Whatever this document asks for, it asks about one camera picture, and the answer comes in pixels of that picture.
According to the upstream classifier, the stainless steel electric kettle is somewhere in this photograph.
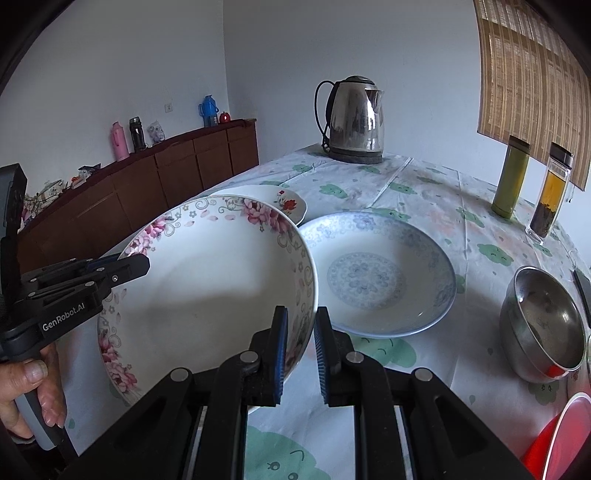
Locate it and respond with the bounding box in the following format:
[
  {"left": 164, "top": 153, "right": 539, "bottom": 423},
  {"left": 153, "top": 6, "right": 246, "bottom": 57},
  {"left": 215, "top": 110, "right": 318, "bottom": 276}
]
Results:
[{"left": 315, "top": 75, "right": 385, "bottom": 165}]

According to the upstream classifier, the bamboo window blind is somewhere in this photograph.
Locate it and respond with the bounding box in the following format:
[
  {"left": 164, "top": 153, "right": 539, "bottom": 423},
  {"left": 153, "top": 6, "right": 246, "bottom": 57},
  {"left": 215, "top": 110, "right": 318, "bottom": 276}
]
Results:
[{"left": 474, "top": 0, "right": 590, "bottom": 190}]

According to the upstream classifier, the stainless steel bowl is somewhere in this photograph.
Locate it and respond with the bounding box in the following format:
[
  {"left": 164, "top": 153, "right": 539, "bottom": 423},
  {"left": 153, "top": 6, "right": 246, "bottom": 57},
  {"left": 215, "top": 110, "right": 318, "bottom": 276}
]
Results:
[{"left": 499, "top": 266, "right": 586, "bottom": 384}]

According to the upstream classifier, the black smartphone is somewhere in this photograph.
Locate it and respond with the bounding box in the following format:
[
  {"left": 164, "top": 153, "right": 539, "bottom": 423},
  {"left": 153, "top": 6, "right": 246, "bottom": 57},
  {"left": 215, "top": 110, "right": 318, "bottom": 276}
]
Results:
[{"left": 573, "top": 268, "right": 591, "bottom": 314}]

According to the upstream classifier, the red flower white plate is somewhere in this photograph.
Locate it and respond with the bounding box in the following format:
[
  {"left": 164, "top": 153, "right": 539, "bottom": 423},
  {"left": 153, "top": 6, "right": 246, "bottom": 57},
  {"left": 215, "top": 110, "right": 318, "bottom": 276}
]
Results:
[{"left": 213, "top": 185, "right": 308, "bottom": 226}]

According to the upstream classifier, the pink thermos flask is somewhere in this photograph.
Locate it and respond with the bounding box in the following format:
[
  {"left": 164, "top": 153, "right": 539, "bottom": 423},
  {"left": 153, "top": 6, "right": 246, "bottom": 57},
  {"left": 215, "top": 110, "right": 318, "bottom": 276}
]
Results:
[{"left": 109, "top": 122, "right": 129, "bottom": 161}]

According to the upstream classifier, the blue kids water bottle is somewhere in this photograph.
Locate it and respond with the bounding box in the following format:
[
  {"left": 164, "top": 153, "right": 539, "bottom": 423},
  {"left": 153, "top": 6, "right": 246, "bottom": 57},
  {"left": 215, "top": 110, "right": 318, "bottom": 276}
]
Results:
[{"left": 198, "top": 95, "right": 218, "bottom": 128}]

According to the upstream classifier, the black thermos flask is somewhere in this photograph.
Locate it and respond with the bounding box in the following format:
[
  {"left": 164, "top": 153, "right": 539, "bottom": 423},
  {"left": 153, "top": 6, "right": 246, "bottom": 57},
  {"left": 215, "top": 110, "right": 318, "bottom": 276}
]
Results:
[{"left": 128, "top": 116, "right": 146, "bottom": 153}]

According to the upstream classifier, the brown wooden sideboard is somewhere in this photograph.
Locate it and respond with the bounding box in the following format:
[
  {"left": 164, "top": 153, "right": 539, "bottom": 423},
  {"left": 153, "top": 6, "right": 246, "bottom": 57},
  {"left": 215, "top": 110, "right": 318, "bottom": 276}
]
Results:
[{"left": 18, "top": 119, "right": 259, "bottom": 272}]

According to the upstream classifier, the glass tea bottle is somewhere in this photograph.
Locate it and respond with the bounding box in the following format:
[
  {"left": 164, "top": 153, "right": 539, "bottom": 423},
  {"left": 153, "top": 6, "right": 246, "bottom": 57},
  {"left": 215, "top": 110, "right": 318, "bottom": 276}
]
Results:
[{"left": 526, "top": 142, "right": 573, "bottom": 244}]

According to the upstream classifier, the left hand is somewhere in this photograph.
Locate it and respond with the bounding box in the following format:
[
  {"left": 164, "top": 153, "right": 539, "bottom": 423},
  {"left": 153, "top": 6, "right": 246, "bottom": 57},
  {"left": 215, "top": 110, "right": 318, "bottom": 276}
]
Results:
[{"left": 0, "top": 343, "right": 68, "bottom": 440}]

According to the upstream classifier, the green thermos bottle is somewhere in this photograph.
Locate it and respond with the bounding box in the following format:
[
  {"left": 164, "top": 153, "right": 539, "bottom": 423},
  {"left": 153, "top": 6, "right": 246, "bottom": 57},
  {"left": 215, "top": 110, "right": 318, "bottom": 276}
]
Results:
[{"left": 491, "top": 136, "right": 530, "bottom": 219}]

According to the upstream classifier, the red plastic bowl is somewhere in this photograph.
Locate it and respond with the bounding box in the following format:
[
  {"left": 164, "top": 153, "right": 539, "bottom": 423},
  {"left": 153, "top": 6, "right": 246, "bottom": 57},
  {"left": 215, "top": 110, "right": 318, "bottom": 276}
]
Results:
[{"left": 521, "top": 392, "right": 590, "bottom": 479}]

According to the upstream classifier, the patterned bag on sideboard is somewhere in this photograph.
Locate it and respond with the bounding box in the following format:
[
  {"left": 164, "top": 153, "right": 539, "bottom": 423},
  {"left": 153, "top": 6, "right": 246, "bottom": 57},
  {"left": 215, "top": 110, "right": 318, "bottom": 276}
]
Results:
[{"left": 147, "top": 121, "right": 166, "bottom": 145}]

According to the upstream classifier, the pink floral white deep plate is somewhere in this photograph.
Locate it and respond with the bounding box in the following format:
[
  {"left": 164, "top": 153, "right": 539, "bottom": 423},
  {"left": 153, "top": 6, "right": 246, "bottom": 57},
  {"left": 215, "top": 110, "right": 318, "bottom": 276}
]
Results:
[{"left": 97, "top": 195, "right": 318, "bottom": 405}]

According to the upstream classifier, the blue patterned white plate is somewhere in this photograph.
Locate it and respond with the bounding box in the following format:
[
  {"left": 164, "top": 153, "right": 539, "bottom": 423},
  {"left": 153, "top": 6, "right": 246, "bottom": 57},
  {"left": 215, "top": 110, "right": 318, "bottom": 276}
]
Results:
[{"left": 300, "top": 212, "right": 457, "bottom": 338}]

